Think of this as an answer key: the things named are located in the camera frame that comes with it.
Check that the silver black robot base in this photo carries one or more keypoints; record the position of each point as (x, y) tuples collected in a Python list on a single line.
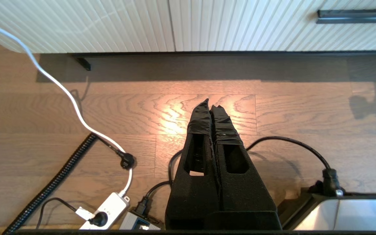
[(354, 213)]

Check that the grey power adapter brick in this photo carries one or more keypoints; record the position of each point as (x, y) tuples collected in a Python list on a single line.
[(133, 222)]

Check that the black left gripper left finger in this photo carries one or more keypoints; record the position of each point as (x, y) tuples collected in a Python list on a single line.
[(194, 195)]

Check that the white plug in strip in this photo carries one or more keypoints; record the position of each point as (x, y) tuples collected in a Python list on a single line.
[(84, 213)]

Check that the white fluted drawer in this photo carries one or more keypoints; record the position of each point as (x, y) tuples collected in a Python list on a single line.
[(364, 36)]

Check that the white power strip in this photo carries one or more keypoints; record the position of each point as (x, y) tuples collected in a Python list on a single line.
[(109, 206)]

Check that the black furniture leg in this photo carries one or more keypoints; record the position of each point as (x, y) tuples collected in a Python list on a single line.
[(84, 64)]

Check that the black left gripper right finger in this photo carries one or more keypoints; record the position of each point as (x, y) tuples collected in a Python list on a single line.
[(243, 195)]

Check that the white sideboard cabinet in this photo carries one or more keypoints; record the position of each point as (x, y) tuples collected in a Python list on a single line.
[(77, 26)]

